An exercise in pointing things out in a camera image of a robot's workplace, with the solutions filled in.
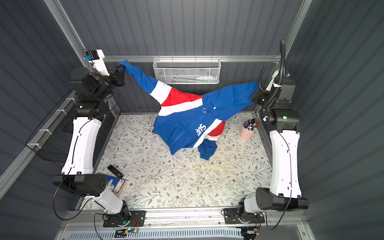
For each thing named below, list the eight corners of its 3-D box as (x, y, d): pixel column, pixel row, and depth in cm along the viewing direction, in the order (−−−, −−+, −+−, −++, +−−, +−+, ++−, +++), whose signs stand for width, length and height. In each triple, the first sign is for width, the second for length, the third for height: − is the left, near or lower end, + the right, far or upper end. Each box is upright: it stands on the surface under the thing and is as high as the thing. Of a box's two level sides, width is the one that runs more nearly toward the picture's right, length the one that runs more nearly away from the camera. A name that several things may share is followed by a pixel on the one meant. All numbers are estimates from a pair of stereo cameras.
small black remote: (109, 170, 92) (106, 167, 89) (112, 166, 94) (110, 164, 91) (121, 179, 89) (118, 176, 86) (124, 175, 90) (122, 173, 87)
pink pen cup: (240, 141, 106) (245, 128, 95) (237, 131, 111) (242, 118, 101) (253, 141, 106) (260, 128, 95) (251, 131, 111) (256, 118, 101)
